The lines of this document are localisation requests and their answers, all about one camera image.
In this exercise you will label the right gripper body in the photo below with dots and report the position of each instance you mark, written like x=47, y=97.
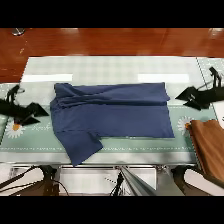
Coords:
x=204, y=98

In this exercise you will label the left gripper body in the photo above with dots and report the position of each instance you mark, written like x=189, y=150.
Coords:
x=21, y=113

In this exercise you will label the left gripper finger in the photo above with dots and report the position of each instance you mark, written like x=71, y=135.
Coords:
x=30, y=121
x=37, y=110

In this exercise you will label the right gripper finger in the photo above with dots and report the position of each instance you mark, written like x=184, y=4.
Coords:
x=189, y=94
x=194, y=104

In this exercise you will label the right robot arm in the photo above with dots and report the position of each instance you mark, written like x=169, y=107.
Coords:
x=204, y=180

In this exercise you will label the brown garment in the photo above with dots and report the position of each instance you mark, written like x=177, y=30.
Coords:
x=209, y=146

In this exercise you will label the blue T-shirt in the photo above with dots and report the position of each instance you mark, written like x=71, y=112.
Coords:
x=113, y=116

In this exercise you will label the silver frame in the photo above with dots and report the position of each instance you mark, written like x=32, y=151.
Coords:
x=140, y=185

